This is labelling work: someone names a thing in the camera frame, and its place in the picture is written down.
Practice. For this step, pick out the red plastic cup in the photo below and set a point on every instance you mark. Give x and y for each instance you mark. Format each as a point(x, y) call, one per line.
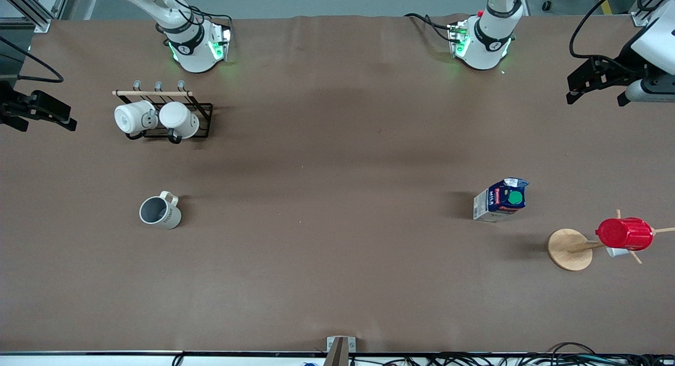
point(625, 234)

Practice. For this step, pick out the brown table cover sheet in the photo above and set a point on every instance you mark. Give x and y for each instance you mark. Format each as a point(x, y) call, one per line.
point(337, 144)

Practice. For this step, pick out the aluminium frame post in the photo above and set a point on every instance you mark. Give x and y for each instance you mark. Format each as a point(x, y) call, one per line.
point(640, 15)
point(31, 12)

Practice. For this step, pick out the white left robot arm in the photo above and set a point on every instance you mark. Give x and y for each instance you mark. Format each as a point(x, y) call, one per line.
point(488, 49)

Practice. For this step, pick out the white mug with face print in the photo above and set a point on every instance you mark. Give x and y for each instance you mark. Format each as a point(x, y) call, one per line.
point(132, 118)

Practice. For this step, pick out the wooden mug tree stand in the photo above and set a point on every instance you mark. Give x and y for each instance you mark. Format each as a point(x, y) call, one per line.
point(569, 250)

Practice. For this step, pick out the small white cup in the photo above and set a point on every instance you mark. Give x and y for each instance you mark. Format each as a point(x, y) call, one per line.
point(616, 252)

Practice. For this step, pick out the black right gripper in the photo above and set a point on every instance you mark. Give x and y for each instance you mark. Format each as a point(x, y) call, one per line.
point(9, 104)

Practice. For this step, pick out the plain white mug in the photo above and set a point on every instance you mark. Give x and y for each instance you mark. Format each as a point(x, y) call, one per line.
point(179, 118)

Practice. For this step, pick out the grey ceramic mug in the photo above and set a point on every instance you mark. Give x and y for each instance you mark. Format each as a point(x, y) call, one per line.
point(158, 213)

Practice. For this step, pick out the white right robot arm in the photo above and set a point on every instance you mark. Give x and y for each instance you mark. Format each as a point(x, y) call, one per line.
point(192, 55)

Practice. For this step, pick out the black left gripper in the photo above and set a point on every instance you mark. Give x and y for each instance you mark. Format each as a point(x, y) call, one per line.
point(621, 63)

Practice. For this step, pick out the blue white milk carton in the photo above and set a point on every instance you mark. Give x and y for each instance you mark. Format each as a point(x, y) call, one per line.
point(498, 202)

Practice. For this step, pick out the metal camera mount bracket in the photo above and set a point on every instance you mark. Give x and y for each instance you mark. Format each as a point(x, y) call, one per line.
point(340, 350)

